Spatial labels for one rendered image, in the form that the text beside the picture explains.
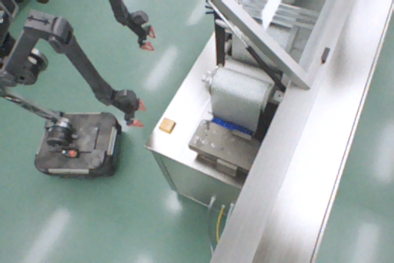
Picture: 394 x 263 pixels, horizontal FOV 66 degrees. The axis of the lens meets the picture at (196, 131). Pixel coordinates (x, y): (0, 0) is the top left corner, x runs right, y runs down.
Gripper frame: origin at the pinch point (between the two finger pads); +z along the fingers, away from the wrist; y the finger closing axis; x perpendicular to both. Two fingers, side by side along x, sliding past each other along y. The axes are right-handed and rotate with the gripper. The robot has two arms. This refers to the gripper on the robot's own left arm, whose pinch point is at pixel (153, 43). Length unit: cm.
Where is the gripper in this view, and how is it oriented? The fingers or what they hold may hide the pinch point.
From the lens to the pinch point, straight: 187.7
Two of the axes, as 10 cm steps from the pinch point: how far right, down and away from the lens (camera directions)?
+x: -8.2, 2.2, 5.2
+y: 0.4, -8.9, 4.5
